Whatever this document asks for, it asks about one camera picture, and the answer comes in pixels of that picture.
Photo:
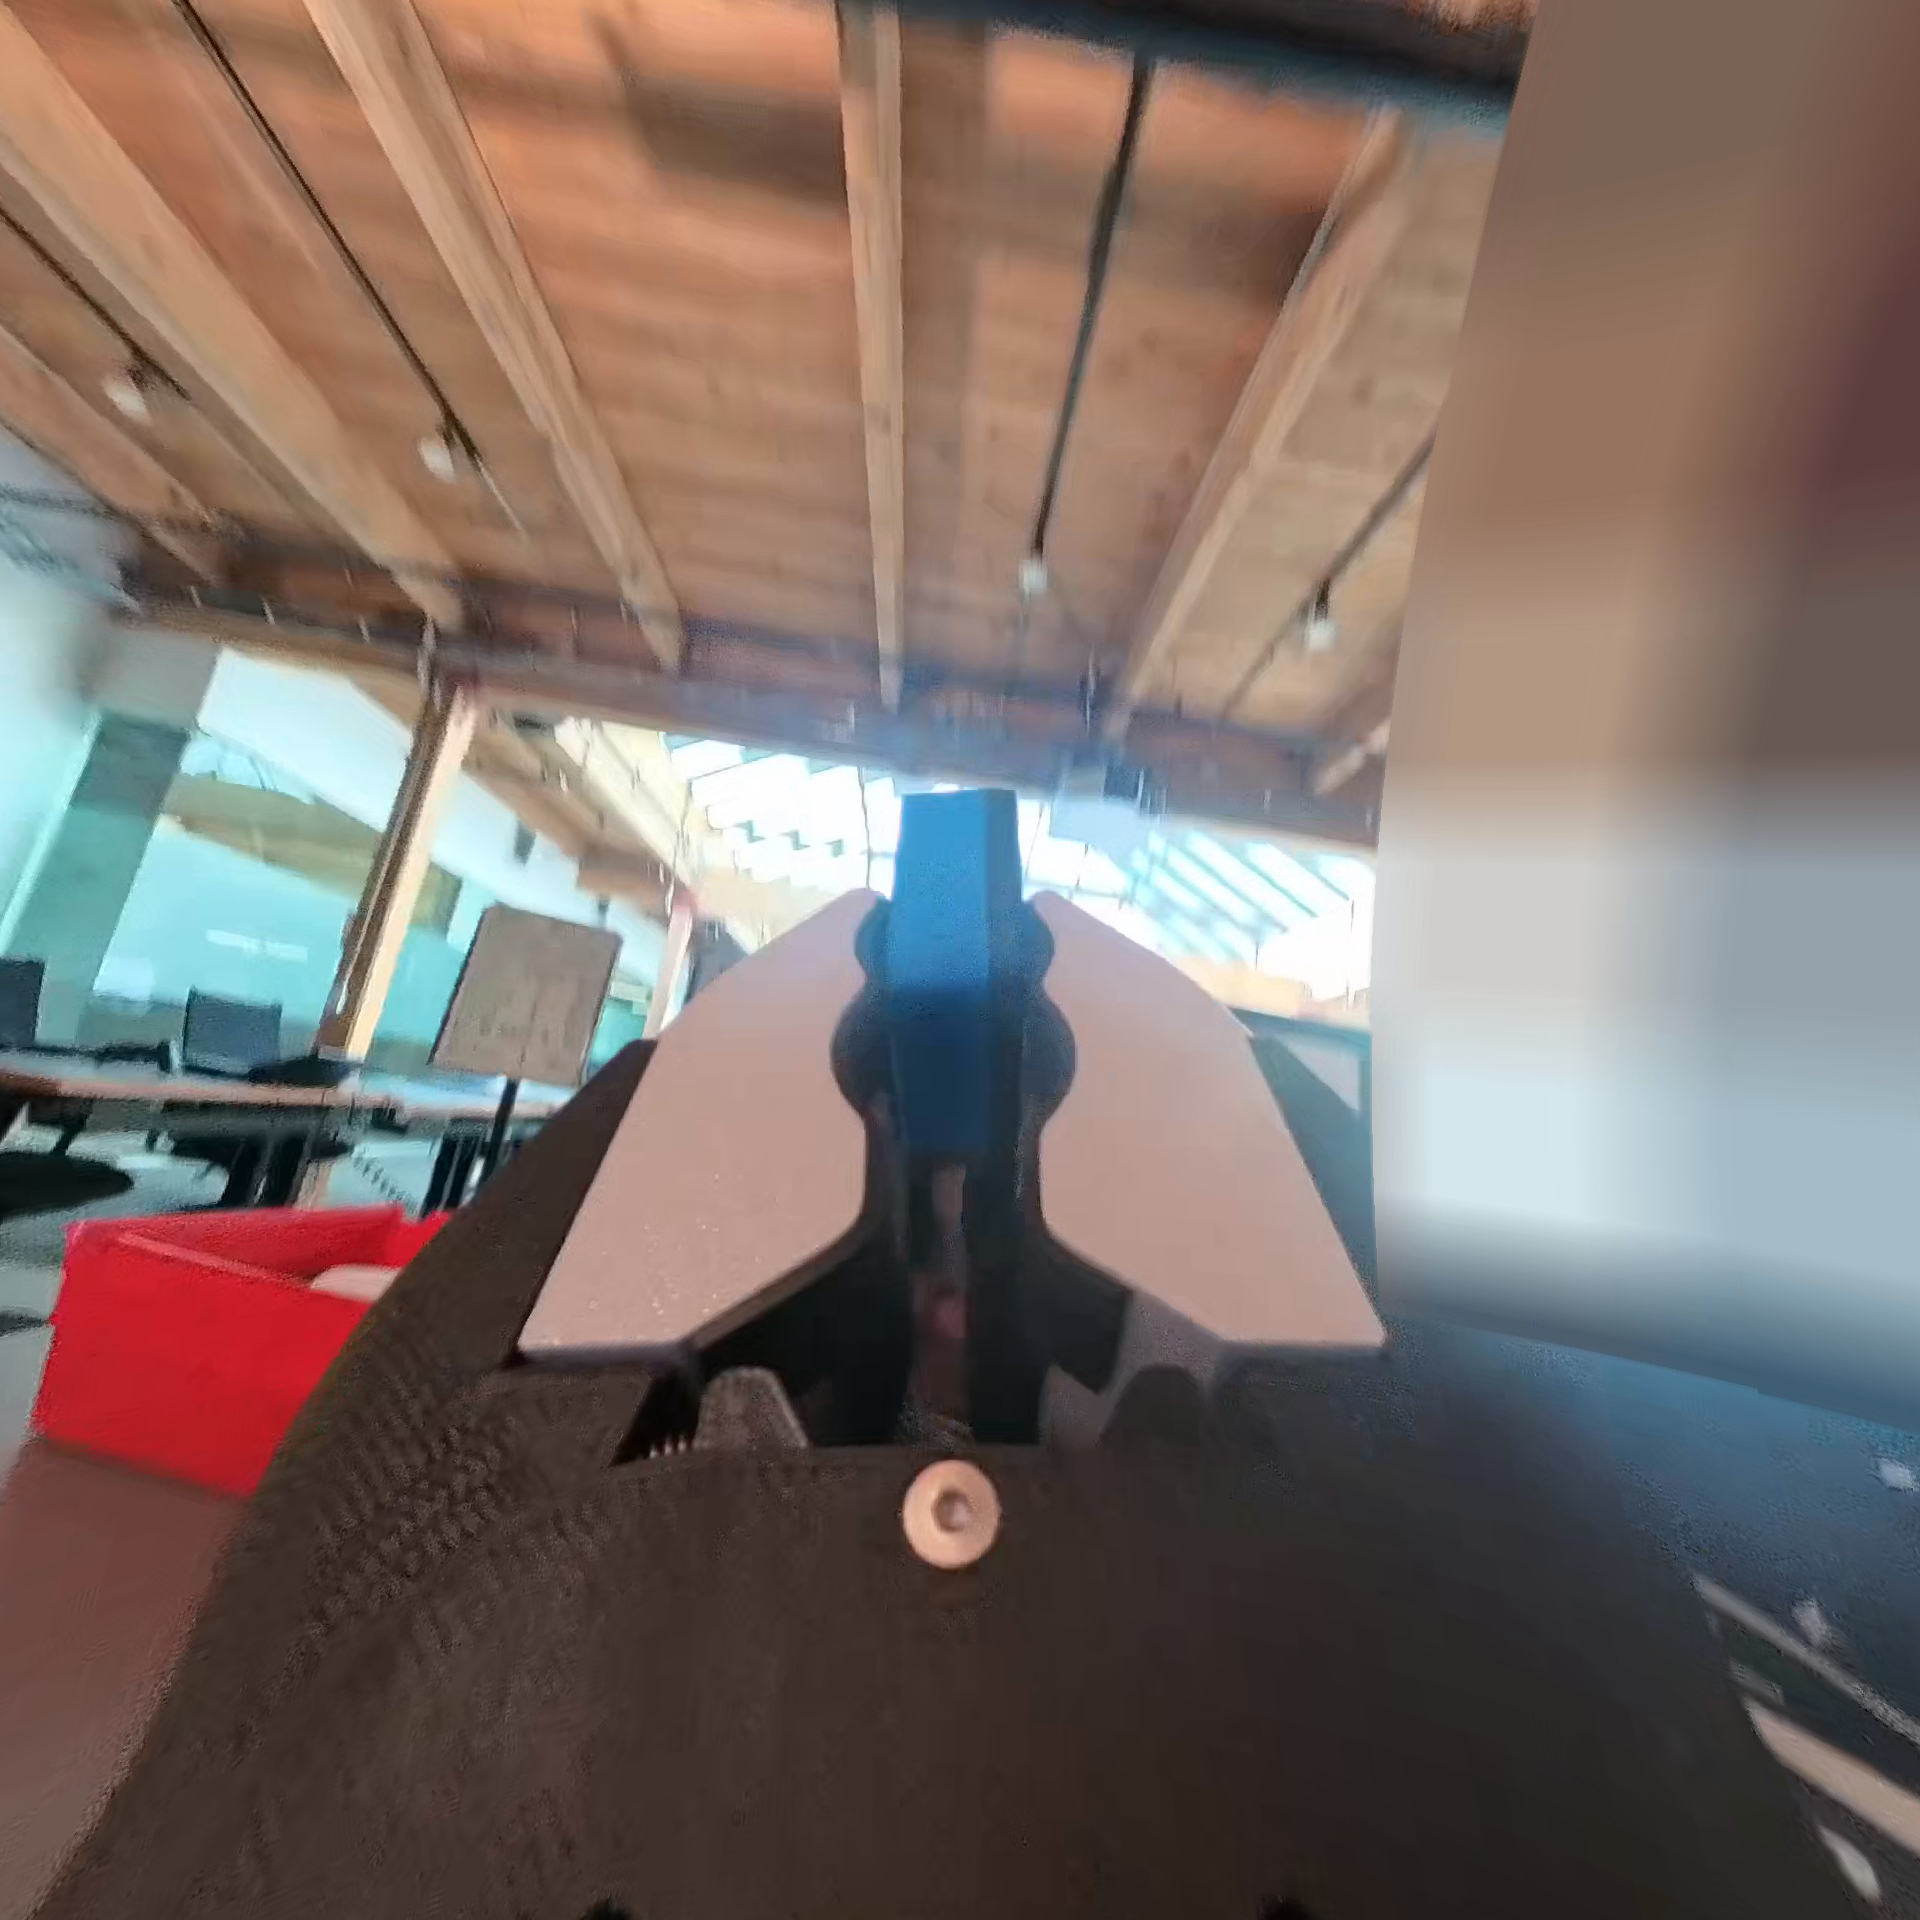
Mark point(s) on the whiteboard on black stand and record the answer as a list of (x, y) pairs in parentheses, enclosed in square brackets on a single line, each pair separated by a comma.
[(524, 989)]

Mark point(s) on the black ceiling rail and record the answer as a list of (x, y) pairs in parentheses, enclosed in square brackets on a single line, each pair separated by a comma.
[(1201, 43)]

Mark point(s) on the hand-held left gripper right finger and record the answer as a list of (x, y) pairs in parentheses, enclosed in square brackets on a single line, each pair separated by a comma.
[(1201, 1184)]

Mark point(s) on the white ceiling projector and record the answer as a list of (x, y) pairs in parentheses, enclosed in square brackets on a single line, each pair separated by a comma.
[(1103, 779)]

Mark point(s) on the white bottle with black cap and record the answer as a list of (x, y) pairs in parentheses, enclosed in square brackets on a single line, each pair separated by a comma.
[(359, 1282)]

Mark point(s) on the red plastic bin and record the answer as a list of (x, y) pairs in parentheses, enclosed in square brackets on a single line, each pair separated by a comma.
[(180, 1349)]

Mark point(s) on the blue and black foam block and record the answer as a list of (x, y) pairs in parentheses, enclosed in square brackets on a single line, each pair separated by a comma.
[(945, 973)]

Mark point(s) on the wooden office desk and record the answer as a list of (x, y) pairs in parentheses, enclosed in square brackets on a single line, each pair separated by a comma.
[(224, 1088)]

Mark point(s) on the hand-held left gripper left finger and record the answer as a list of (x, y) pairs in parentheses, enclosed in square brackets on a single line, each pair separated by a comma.
[(704, 1184)]

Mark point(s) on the black office chair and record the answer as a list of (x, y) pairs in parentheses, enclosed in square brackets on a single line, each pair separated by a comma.
[(234, 1030), (15, 1001), (264, 1154), (60, 1184)]

